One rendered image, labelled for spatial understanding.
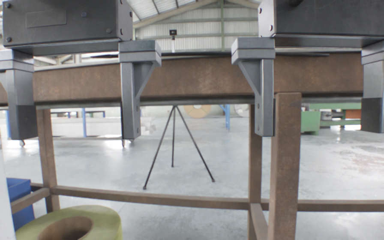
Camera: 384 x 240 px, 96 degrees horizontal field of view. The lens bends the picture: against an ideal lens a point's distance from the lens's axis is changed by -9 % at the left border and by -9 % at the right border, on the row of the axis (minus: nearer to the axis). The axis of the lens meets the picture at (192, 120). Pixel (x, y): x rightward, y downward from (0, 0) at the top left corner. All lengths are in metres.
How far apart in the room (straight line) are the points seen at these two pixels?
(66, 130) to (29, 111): 3.70
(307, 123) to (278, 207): 4.21
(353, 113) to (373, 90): 6.72
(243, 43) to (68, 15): 0.18
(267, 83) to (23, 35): 0.26
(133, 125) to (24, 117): 0.13
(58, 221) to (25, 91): 0.87
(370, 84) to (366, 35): 0.06
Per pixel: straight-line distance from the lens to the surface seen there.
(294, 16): 0.23
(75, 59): 8.67
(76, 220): 1.10
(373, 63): 0.30
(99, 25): 0.22
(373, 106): 0.29
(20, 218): 1.35
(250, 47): 0.21
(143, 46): 0.21
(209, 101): 0.47
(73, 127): 3.90
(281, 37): 0.23
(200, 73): 0.42
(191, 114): 10.35
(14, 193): 1.29
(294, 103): 0.43
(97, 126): 3.65
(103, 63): 0.50
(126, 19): 0.24
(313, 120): 4.71
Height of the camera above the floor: 0.69
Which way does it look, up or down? 4 degrees down
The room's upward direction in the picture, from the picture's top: 1 degrees counter-clockwise
